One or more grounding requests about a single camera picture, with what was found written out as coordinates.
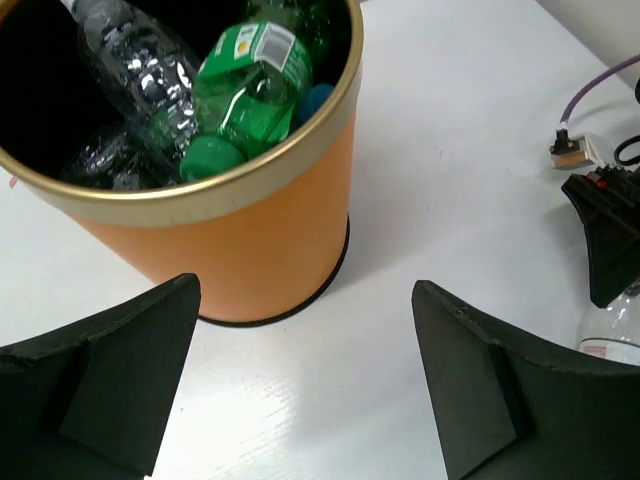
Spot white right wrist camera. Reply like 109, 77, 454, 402
549, 129, 607, 170

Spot green bottle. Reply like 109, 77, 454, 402
179, 21, 312, 182

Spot clear bottle red label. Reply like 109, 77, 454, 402
577, 281, 640, 366

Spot clear crushed bottle white cap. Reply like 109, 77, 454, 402
62, 0, 199, 176

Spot clear bottle blue label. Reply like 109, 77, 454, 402
291, 83, 334, 131

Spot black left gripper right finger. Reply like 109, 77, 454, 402
411, 280, 639, 479

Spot orange cylindrical bin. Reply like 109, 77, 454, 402
1, 1, 364, 325

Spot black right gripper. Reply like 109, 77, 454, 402
561, 167, 639, 308

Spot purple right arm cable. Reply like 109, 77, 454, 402
559, 53, 640, 131

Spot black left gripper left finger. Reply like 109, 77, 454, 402
1, 273, 201, 479

